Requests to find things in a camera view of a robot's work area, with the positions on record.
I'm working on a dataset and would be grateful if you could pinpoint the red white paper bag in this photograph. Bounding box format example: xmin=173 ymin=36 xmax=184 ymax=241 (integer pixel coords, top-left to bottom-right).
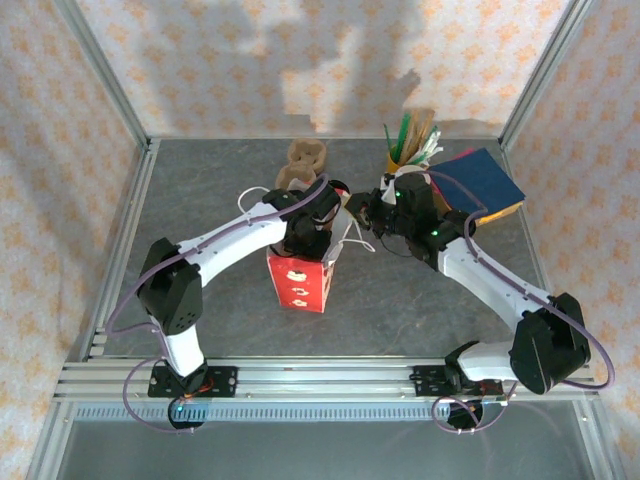
xmin=237 ymin=177 xmax=377 ymax=315

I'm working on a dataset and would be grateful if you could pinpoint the white wrapped straw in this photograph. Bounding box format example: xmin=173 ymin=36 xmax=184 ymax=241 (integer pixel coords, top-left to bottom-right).
xmin=414 ymin=142 xmax=446 ymax=166
xmin=409 ymin=127 xmax=444 ymax=164

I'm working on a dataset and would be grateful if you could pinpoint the thin green straw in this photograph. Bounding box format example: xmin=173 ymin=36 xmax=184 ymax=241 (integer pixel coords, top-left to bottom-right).
xmin=382 ymin=123 xmax=401 ymax=161

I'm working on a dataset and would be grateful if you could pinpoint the blue paper napkin stack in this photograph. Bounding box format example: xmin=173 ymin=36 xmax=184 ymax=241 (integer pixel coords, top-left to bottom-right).
xmin=430 ymin=148 xmax=527 ymax=217

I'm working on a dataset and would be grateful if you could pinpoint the yellow paper napkin stack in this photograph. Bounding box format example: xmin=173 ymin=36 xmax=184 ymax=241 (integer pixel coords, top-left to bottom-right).
xmin=474 ymin=199 xmax=526 ymax=229

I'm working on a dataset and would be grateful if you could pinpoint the wooden stirrer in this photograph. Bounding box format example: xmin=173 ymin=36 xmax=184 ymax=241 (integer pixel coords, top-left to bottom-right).
xmin=417 ymin=108 xmax=437 ymax=151
xmin=407 ymin=110 xmax=426 ymax=156

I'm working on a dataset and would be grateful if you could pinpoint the green plastic stirrer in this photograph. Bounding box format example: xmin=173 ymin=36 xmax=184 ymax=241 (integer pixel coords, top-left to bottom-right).
xmin=398 ymin=112 xmax=416 ymax=151

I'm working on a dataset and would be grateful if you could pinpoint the orange patterned backdrop panel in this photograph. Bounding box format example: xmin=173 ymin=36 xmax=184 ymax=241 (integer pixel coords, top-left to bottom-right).
xmin=74 ymin=0 xmax=571 ymax=139
xmin=499 ymin=0 xmax=640 ymax=480
xmin=0 ymin=0 xmax=151 ymax=480

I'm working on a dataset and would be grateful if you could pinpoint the aluminium table side rail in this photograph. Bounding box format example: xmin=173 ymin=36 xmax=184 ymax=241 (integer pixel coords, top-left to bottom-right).
xmin=79 ymin=142 xmax=161 ymax=361
xmin=499 ymin=142 xmax=574 ymax=361

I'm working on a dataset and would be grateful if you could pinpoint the aluminium table end rail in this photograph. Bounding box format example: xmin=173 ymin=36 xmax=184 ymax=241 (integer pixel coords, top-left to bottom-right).
xmin=147 ymin=132 xmax=506 ymax=142

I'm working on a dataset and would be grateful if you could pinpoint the aluminium mounting rail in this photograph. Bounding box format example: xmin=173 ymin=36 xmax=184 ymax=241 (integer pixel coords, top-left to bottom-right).
xmin=53 ymin=355 xmax=600 ymax=403

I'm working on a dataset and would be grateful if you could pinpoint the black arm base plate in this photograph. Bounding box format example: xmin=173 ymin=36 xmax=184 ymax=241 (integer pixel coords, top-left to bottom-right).
xmin=148 ymin=366 xmax=239 ymax=400
xmin=412 ymin=364 xmax=504 ymax=400

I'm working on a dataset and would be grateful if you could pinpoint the grey slotted cable duct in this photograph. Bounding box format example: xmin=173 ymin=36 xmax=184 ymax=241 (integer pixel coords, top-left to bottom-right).
xmin=74 ymin=403 xmax=501 ymax=422

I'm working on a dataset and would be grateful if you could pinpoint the aluminium frame post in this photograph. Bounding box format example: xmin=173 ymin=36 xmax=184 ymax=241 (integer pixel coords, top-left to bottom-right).
xmin=52 ymin=0 xmax=154 ymax=151
xmin=499 ymin=0 xmax=599 ymax=151

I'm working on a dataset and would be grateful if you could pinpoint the black round cable grommet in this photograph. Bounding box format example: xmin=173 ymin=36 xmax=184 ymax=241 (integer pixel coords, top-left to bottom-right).
xmin=446 ymin=399 xmax=485 ymax=435
xmin=167 ymin=397 xmax=207 ymax=434

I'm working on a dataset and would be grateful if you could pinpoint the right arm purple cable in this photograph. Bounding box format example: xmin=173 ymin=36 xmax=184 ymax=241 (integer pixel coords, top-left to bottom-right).
xmin=424 ymin=169 xmax=616 ymax=436

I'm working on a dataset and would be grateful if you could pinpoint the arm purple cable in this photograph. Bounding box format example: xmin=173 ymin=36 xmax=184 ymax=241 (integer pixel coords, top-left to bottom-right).
xmin=424 ymin=169 xmax=616 ymax=436
xmin=104 ymin=173 xmax=331 ymax=436

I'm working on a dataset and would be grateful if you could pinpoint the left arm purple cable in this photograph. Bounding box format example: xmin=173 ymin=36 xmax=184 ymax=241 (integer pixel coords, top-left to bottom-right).
xmin=104 ymin=173 xmax=331 ymax=436

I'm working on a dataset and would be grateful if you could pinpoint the aluminium frame leg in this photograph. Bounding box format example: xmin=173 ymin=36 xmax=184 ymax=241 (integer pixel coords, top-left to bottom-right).
xmin=24 ymin=399 xmax=76 ymax=480
xmin=572 ymin=399 xmax=629 ymax=480

